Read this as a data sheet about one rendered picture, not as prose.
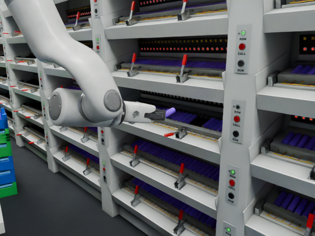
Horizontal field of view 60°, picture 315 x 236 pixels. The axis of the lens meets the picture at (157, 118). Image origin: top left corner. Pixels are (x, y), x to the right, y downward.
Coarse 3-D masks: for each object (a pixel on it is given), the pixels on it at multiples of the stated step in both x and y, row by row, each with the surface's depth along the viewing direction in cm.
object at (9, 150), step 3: (9, 144) 152; (3, 147) 150; (6, 147) 151; (9, 147) 152; (0, 150) 150; (3, 150) 151; (6, 150) 151; (9, 150) 152; (0, 153) 150; (3, 153) 151; (6, 153) 152; (9, 153) 153; (0, 156) 151; (3, 156) 151; (6, 156) 152
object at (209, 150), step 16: (128, 96) 130; (144, 96) 130; (160, 96) 122; (128, 128) 115; (144, 128) 107; (160, 128) 104; (176, 144) 96; (192, 144) 90; (208, 144) 88; (208, 160) 87
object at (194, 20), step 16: (144, 0) 118; (160, 0) 112; (176, 0) 106; (192, 0) 101; (208, 0) 96; (224, 0) 89; (112, 16) 117; (128, 16) 113; (144, 16) 105; (160, 16) 100; (176, 16) 94; (192, 16) 87; (208, 16) 81; (224, 16) 75; (112, 32) 112; (128, 32) 104; (144, 32) 98; (160, 32) 93; (176, 32) 88; (192, 32) 83; (208, 32) 79; (224, 32) 75
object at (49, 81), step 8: (64, 8) 172; (64, 16) 172; (40, 64) 171; (48, 80) 173; (56, 80) 176; (64, 80) 180; (72, 80) 184; (40, 88) 178; (48, 88) 174; (48, 104) 176; (48, 112) 176; (48, 128) 180; (56, 136) 183; (56, 144) 184; (48, 152) 187; (48, 160) 190; (48, 168) 193; (56, 168) 187
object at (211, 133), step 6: (156, 120) 108; (168, 120) 103; (174, 120) 102; (162, 126) 104; (174, 126) 101; (180, 126) 99; (186, 126) 96; (192, 126) 95; (198, 126) 94; (192, 132) 95; (198, 132) 93; (204, 132) 91; (210, 132) 89; (216, 132) 89; (204, 138) 90; (210, 138) 89; (216, 138) 88
